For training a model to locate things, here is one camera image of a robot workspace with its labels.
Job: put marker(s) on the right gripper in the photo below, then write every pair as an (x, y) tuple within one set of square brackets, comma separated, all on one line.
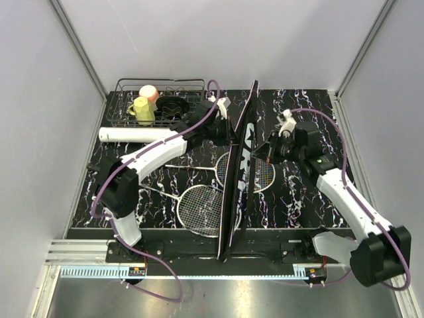
[(264, 151)]

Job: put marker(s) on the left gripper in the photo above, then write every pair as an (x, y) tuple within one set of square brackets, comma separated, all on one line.
[(227, 138)]

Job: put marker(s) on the badminton racket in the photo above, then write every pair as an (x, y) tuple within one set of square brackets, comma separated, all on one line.
[(198, 209), (264, 174)]

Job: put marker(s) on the black racket bag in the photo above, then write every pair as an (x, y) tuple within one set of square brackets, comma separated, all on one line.
[(238, 190)]

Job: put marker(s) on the white shuttlecock tube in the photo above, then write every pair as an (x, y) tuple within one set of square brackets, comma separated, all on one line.
[(137, 135)]

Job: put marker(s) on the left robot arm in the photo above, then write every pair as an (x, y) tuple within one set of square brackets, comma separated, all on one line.
[(118, 179)]

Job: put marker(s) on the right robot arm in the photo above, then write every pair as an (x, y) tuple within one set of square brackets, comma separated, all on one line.
[(379, 251)]

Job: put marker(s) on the black bowl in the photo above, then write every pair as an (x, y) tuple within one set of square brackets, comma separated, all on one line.
[(172, 107)]

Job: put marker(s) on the marble pattern table mat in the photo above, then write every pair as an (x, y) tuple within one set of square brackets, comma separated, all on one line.
[(290, 202)]

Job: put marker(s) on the pink cup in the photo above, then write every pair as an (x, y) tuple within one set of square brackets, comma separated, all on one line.
[(151, 93)]

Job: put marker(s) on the yellow-green mug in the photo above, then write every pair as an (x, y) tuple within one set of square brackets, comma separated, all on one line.
[(142, 110)]

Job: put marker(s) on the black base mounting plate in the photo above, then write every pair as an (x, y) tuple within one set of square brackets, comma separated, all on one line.
[(260, 253)]

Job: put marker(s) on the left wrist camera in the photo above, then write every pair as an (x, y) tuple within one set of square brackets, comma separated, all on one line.
[(223, 104)]

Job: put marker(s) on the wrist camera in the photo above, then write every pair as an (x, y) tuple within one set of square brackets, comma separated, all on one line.
[(286, 122), (223, 104)]

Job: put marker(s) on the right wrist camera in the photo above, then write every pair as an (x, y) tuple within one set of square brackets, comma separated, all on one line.
[(286, 122)]

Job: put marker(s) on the wire dish rack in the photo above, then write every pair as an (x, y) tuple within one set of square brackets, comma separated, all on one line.
[(126, 91)]

